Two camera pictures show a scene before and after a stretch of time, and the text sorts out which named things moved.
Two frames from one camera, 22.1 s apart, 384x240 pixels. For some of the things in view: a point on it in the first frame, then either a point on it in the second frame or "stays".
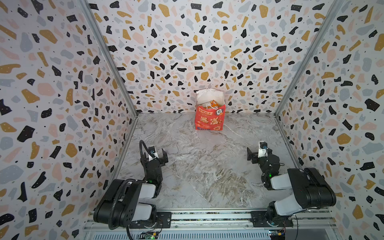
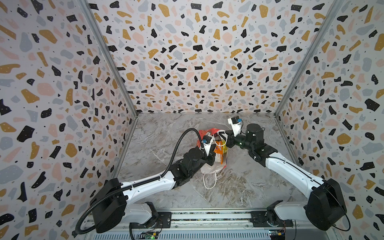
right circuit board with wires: (277, 234) stays
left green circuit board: (148, 235) stays
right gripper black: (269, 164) to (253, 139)
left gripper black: (161, 160) to (211, 155)
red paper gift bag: (210, 119) to (218, 140)
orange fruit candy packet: (212, 104) to (218, 149)
